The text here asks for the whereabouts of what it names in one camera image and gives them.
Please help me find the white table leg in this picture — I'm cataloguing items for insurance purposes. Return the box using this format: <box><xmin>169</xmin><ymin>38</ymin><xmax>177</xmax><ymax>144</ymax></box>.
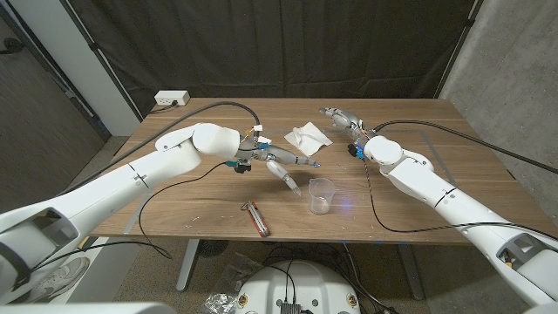
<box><xmin>175</xmin><ymin>238</ymin><xmax>201</xmax><ymax>292</ymax></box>

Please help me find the clear plastic bag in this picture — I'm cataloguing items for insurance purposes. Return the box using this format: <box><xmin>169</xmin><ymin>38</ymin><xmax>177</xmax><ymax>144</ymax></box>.
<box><xmin>215</xmin><ymin>252</ymin><xmax>265</xmax><ymax>294</ymax></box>

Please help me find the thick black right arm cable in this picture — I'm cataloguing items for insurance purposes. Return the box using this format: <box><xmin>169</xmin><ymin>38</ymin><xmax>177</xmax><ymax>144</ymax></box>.
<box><xmin>373</xmin><ymin>119</ymin><xmax>558</xmax><ymax>175</ymax></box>

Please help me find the orange grey toy knife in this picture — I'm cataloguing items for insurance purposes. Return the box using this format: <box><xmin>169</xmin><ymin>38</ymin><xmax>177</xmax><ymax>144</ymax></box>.
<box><xmin>240</xmin><ymin>200</ymin><xmax>271</xmax><ymax>238</ymax></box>

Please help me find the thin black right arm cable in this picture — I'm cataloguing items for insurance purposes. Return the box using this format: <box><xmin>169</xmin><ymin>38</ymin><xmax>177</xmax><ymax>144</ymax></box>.
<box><xmin>364</xmin><ymin>157</ymin><xmax>558</xmax><ymax>242</ymax></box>

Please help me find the black backdrop curtain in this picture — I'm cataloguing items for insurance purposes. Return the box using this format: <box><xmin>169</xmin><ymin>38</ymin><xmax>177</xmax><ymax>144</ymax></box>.
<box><xmin>60</xmin><ymin>0</ymin><xmax>485</xmax><ymax>119</ymax></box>

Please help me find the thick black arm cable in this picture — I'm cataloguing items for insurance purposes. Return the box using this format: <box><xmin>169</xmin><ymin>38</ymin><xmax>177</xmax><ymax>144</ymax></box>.
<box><xmin>373</xmin><ymin>119</ymin><xmax>558</xmax><ymax>175</ymax></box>
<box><xmin>54</xmin><ymin>100</ymin><xmax>262</xmax><ymax>197</ymax></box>

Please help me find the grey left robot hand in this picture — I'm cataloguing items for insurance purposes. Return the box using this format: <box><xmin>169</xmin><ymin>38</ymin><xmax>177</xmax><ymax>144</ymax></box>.
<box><xmin>237</xmin><ymin>138</ymin><xmax>322</xmax><ymax>198</ymax></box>

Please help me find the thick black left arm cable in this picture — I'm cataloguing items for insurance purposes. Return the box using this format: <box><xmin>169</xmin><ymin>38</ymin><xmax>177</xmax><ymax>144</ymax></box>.
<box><xmin>54</xmin><ymin>100</ymin><xmax>262</xmax><ymax>197</ymax></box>

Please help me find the grey table leg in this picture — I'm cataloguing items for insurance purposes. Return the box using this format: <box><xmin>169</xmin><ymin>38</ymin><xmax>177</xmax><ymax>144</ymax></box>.
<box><xmin>397</xmin><ymin>243</ymin><xmax>425</xmax><ymax>302</ymax></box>

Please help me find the black backdrop pole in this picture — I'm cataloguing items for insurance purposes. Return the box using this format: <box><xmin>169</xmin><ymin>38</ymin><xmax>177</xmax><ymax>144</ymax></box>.
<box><xmin>59</xmin><ymin>0</ymin><xmax>145</xmax><ymax>123</ymax></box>
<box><xmin>434</xmin><ymin>0</ymin><xmax>485</xmax><ymax>99</ymax></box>

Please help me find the black power strip cord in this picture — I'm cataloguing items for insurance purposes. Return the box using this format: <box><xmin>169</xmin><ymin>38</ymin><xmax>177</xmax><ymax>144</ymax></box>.
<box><xmin>150</xmin><ymin>100</ymin><xmax>179</xmax><ymax>115</ymax></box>

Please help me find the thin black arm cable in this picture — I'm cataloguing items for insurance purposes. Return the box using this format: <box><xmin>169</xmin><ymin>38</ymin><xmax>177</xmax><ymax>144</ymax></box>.
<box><xmin>30</xmin><ymin>161</ymin><xmax>228</xmax><ymax>271</ymax></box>
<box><xmin>364</xmin><ymin>157</ymin><xmax>558</xmax><ymax>242</ymax></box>

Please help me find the white robot chest cover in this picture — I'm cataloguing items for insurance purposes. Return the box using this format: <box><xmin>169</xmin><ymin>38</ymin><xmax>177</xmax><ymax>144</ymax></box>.
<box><xmin>0</xmin><ymin>300</ymin><xmax>178</xmax><ymax>314</ymax></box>

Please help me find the clear plastic measuring cup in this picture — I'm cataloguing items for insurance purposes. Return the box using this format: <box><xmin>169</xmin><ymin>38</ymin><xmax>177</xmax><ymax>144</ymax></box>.
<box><xmin>308</xmin><ymin>177</ymin><xmax>337</xmax><ymax>215</ymax></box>

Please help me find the white power strip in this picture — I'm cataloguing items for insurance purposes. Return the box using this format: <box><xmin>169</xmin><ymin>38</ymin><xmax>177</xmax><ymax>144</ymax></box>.
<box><xmin>153</xmin><ymin>90</ymin><xmax>191</xmax><ymax>107</ymax></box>

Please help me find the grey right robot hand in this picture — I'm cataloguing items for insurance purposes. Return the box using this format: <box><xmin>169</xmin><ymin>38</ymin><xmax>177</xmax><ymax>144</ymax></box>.
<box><xmin>319</xmin><ymin>106</ymin><xmax>376</xmax><ymax>145</ymax></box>

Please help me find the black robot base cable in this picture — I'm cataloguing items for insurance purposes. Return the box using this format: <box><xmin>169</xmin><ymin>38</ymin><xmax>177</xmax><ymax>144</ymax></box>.
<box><xmin>265</xmin><ymin>260</ymin><xmax>298</xmax><ymax>304</ymax></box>

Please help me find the black round floor fan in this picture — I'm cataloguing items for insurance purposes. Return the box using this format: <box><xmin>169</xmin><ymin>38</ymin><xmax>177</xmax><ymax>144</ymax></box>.
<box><xmin>196</xmin><ymin>239</ymin><xmax>230</xmax><ymax>259</ymax></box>

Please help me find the white tissue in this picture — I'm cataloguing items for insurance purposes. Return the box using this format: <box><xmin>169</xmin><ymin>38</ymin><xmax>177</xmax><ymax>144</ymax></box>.
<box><xmin>283</xmin><ymin>121</ymin><xmax>334</xmax><ymax>158</ymax></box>

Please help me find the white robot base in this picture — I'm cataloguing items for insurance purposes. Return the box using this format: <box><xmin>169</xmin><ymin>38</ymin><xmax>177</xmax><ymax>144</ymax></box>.
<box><xmin>235</xmin><ymin>260</ymin><xmax>362</xmax><ymax>314</ymax></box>

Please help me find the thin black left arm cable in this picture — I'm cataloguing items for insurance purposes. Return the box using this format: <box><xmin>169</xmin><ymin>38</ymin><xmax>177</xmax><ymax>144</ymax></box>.
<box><xmin>30</xmin><ymin>161</ymin><xmax>228</xmax><ymax>271</ymax></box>

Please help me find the crumpled silver foil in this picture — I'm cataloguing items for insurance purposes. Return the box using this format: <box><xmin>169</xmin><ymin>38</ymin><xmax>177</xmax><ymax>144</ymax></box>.
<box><xmin>204</xmin><ymin>292</ymin><xmax>239</xmax><ymax>314</ymax></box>

